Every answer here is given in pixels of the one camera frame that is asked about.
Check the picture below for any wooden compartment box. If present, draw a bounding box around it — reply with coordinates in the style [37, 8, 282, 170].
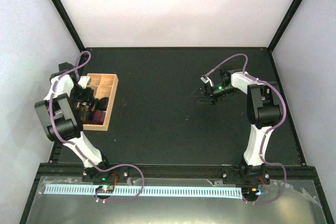
[75, 73, 119, 131]

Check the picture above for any right black frame post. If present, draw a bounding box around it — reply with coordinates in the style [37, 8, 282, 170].
[267, 0, 303, 53]

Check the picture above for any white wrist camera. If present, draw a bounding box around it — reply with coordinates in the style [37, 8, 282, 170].
[201, 76, 214, 87]
[78, 76, 91, 89]

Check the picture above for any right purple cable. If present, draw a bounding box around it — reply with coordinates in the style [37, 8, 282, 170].
[206, 53, 287, 206]

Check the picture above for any purple cable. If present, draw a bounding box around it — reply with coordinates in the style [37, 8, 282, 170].
[206, 53, 287, 206]
[47, 50, 144, 205]

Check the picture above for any light blue slotted cable duct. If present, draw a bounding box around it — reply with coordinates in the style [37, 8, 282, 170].
[44, 184, 242, 199]

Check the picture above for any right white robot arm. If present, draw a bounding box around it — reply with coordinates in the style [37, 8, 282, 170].
[197, 69, 287, 184]

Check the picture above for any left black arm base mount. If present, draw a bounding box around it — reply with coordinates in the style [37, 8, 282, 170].
[82, 167, 129, 184]

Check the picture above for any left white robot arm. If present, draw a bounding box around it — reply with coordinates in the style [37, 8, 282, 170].
[34, 62, 113, 182]

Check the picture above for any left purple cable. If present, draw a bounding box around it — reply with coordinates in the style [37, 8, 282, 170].
[47, 50, 144, 205]

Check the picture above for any black floral patterned tie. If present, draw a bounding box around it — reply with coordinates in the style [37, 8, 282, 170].
[77, 106, 92, 124]

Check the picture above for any dark rolled tie in box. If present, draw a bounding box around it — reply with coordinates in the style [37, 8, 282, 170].
[95, 97, 109, 111]

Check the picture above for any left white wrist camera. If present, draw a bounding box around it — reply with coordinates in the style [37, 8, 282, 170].
[78, 76, 91, 89]

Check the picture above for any left black frame post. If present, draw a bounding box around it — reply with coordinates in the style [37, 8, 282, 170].
[51, 0, 85, 52]

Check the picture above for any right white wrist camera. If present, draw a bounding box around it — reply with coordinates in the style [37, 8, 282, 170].
[201, 76, 214, 87]

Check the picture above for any black frame post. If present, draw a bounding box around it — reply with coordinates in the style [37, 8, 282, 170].
[267, 0, 303, 53]
[51, 0, 85, 52]

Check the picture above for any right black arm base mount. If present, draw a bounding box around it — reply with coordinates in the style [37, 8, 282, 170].
[222, 165, 270, 185]

